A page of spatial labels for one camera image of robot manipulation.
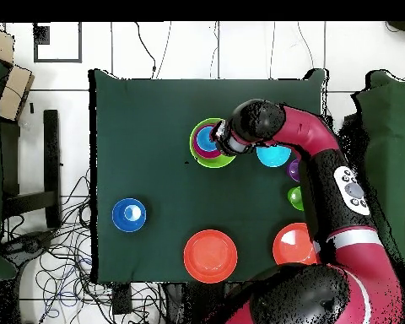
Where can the black chair frame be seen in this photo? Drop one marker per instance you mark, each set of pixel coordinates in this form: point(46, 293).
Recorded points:
point(51, 152)

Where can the green cup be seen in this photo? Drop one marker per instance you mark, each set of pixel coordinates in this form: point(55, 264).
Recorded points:
point(295, 199)

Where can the small light blue bowl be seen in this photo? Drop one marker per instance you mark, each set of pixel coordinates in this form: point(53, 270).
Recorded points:
point(273, 157)

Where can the grey stand foot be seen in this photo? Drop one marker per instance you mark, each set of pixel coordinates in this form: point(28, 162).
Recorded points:
point(27, 244)

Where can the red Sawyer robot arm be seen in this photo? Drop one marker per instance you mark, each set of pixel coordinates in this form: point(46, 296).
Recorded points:
point(307, 135)

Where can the purple cup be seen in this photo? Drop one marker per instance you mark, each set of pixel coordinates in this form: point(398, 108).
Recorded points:
point(293, 170)

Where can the large green bowl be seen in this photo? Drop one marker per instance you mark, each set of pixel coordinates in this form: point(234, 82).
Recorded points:
point(216, 162)

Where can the dark green table cloth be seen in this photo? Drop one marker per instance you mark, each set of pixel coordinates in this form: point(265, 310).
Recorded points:
point(148, 111)

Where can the black box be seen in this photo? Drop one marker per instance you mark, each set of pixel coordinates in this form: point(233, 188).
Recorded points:
point(349, 128)

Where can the light blue cup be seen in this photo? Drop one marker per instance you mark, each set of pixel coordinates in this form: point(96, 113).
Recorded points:
point(206, 140)

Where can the black square floor frame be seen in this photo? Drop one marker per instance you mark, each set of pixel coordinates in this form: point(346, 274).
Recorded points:
point(42, 33)

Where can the large orange bowl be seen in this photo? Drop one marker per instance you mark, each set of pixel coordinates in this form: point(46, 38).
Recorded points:
point(210, 256)
point(292, 244)

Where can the black power strip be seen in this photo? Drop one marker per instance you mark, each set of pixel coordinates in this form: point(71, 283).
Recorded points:
point(121, 298)

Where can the small pink bowl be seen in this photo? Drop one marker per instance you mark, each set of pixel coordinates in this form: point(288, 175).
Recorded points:
point(202, 154)

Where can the small dark blue bowl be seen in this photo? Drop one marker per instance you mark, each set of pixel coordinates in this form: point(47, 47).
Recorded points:
point(119, 216)

